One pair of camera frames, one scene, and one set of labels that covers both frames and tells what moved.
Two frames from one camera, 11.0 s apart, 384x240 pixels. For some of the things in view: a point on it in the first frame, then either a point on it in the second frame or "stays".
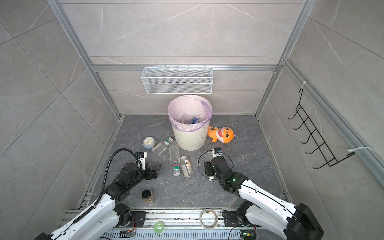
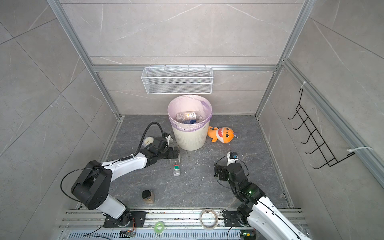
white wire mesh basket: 177,80 stays
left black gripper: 155,172 → 172,154
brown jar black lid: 148,197 stays
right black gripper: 209,167 → 224,170
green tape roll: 159,227 stays
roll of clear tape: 209,219 stays
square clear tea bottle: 186,167 → 188,117
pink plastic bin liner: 192,105 stays
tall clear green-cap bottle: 174,158 stays
